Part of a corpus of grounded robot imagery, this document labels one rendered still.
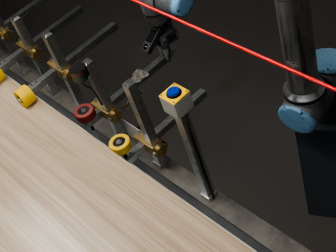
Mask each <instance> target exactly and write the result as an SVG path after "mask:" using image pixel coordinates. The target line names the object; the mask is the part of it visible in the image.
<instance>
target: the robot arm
mask: <svg viewBox="0 0 336 252"><path fill-rule="evenodd" d="M139 1H141V2H143V3H145V4H147V5H150V6H152V7H154V8H156V9H159V10H161V11H163V12H166V13H168V14H170V15H173V16H180V17H183V16H186V15H187V14H188V13H189V12H190V11H191V9H192V7H193V0H139ZM274 3H275V9H276V16H277V22H278V28H279V35H280V41H281V48H282V54H283V60H284V65H286V66H288V67H290V68H293V69H295V70H297V71H299V72H302V73H304V74H306V75H309V76H311V77H313V78H315V79H318V80H320V81H322V82H324V83H327V84H329V85H331V86H333V87H336V49H335V48H320V49H317V50H316V44H315V34H314V25H313V16H312V6H311V0H274ZM140 7H141V9H142V12H143V15H144V18H145V21H146V23H147V25H148V26H150V27H151V29H150V31H149V33H148V35H147V37H146V39H145V41H144V43H143V45H142V47H141V51H143V52H145V53H147V54H149V55H150V54H151V53H152V51H153V49H154V47H155V48H156V50H157V51H158V53H159V54H160V55H161V56H163V57H165V59H166V62H167V63H170V61H171V57H172V56H173V55H174V54H175V52H176V51H177V48H176V47H173V48H172V47H171V45H170V43H172V42H173V41H176V40H178V39H179V35H178V32H177V29H176V28H175V27H173V24H172V21H171V18H169V17H167V16H164V15H162V14H160V13H158V12H155V11H153V10H151V9H149V8H146V7H144V6H142V5H140ZM176 34H177V35H176ZM285 73H286V80H287V81H286V82H285V83H284V85H283V96H284V102H283V104H282V105H281V106H280V107H279V110H278V116H279V119H280V120H281V121H282V122H283V123H284V124H285V125H286V126H287V127H288V128H290V129H292V130H293V131H296V132H298V133H302V134H309V133H312V132H313V131H314V130H315V129H316V128H317V127H318V126H319V124H322V125H329V126H331V125H336V92H335V91H332V90H330V89H328V88H326V87H323V86H321V85H319V84H317V83H314V82H312V81H310V80H308V79H305V78H303V77H301V76H299V75H296V74H294V73H292V72H290V71H287V70H285Z"/></svg>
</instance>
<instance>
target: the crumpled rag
mask: <svg viewBox="0 0 336 252"><path fill-rule="evenodd" d="M148 75H149V74H148V71H144V70H142V69H137V70H136V71H134V73H133V74H132V77H131V80H133V81H134V82H136V83H137V82H140V81H141V80H142V79H143V78H145V77H147V76H148Z"/></svg>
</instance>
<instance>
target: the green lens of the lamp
mask: <svg viewBox="0 0 336 252"><path fill-rule="evenodd" d="M88 78H89V74H88V72H87V70H86V74H85V75H84V76H83V77H81V78H73V77H72V79H73V81H74V82H75V83H77V84H80V83H83V82H85V81H86V80H87V79H88Z"/></svg>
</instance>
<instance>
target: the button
mask: <svg viewBox="0 0 336 252"><path fill-rule="evenodd" d="M179 93H180V89H179V87H177V86H172V87H170V88H169V89H168V90H167V95H168V96H169V97H176V96H177V95H178V94H179Z"/></svg>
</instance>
